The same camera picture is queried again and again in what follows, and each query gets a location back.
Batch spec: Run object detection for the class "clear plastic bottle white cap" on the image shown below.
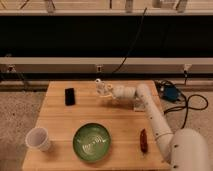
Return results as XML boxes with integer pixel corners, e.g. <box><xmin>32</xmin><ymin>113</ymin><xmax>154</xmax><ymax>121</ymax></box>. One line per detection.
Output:
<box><xmin>95</xmin><ymin>79</ymin><xmax>112</xmax><ymax>96</ymax></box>

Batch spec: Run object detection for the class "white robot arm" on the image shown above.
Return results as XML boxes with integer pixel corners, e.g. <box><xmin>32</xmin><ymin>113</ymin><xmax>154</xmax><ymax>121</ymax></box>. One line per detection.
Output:
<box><xmin>110</xmin><ymin>84</ymin><xmax>211</xmax><ymax>171</ymax></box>

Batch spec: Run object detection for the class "black phone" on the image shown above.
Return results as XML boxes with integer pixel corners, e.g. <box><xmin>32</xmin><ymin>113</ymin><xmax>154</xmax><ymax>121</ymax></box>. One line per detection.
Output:
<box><xmin>65</xmin><ymin>88</ymin><xmax>75</xmax><ymax>106</ymax></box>

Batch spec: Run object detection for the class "wooden table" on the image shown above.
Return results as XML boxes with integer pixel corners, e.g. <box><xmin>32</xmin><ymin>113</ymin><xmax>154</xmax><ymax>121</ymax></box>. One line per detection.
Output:
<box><xmin>21</xmin><ymin>80</ymin><xmax>172</xmax><ymax>171</ymax></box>

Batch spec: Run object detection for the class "blue power box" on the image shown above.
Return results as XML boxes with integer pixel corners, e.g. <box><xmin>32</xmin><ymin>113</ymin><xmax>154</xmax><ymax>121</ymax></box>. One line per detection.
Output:
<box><xmin>162</xmin><ymin>86</ymin><xmax>179</xmax><ymax>102</ymax></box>

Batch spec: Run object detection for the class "green bowl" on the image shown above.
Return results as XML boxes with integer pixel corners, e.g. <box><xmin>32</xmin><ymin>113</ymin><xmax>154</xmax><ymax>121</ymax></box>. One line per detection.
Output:
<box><xmin>73</xmin><ymin>123</ymin><xmax>111</xmax><ymax>163</ymax></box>

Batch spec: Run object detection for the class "white paper cup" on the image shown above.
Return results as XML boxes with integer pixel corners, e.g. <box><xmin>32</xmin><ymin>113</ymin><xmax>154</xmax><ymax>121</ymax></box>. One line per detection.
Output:
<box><xmin>25</xmin><ymin>127</ymin><xmax>51</xmax><ymax>152</ymax></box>

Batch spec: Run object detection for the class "black cable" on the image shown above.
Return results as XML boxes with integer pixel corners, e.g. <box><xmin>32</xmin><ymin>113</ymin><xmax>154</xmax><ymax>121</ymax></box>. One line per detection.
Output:
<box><xmin>109</xmin><ymin>7</ymin><xmax>148</xmax><ymax>75</ymax></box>

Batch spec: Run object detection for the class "white wall rail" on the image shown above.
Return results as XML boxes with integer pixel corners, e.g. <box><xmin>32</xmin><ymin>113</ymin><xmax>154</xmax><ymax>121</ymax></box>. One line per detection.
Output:
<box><xmin>0</xmin><ymin>57</ymin><xmax>213</xmax><ymax>65</ymax></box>

